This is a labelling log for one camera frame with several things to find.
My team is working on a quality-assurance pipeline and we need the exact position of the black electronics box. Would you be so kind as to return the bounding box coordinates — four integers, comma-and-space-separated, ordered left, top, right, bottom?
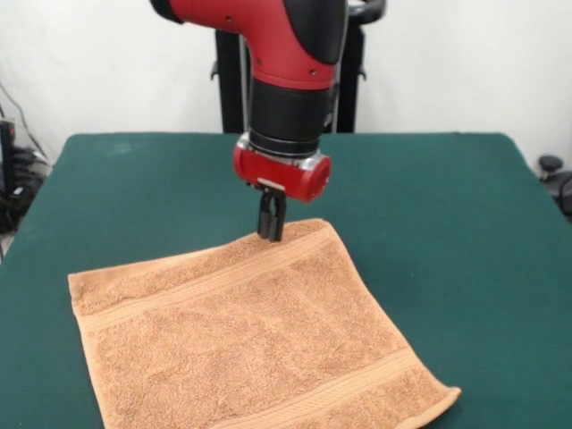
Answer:
0, 118, 18, 234

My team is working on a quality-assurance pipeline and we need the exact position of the grey wall cable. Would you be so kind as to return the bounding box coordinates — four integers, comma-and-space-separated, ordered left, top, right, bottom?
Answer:
0, 82, 50, 162

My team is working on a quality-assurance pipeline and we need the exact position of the tan terry cloth towel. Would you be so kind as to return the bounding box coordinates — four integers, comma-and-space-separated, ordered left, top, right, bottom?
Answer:
66, 217, 462, 429

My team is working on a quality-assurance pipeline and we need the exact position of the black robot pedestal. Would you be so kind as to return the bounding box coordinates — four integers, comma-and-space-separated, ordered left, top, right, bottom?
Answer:
209, 0, 388, 134

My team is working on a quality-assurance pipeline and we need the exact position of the dark green table cloth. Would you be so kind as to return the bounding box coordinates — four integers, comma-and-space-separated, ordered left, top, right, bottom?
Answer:
0, 131, 572, 429

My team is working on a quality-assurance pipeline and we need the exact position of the black cable bundle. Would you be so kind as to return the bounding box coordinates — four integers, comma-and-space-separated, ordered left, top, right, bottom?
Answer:
12, 147, 54, 189

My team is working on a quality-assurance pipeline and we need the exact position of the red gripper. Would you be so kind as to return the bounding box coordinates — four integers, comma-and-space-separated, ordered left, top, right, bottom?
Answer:
231, 132, 333, 244

